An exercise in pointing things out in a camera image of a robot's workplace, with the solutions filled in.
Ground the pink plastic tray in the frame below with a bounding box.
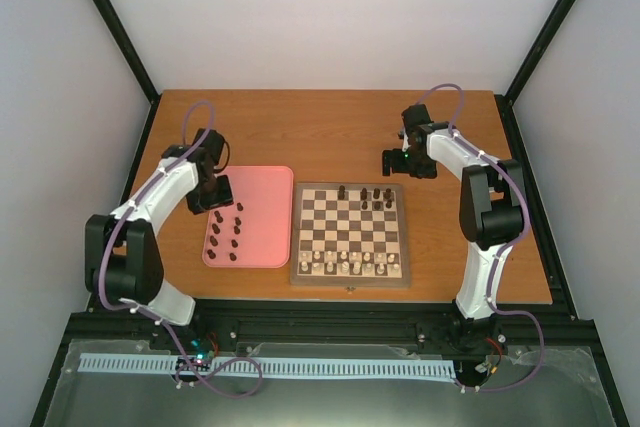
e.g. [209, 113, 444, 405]
[202, 166, 294, 269]

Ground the light blue cable duct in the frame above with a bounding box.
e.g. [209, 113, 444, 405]
[77, 353, 456, 383]

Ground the wooden chess board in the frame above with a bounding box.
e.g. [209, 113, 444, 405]
[290, 182, 411, 289]

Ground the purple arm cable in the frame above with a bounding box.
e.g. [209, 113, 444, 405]
[97, 100, 264, 397]
[414, 83, 546, 393]

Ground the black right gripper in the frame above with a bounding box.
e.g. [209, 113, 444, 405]
[382, 149, 436, 179]

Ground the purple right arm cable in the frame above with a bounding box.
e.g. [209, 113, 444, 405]
[414, 83, 546, 393]

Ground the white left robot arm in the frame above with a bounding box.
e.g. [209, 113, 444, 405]
[85, 129, 233, 350]

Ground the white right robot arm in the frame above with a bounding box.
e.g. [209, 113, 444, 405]
[382, 104, 531, 321]

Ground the grey metal base plate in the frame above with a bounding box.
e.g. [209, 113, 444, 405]
[35, 341, 614, 426]

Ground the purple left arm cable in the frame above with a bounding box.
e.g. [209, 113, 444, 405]
[97, 100, 264, 397]

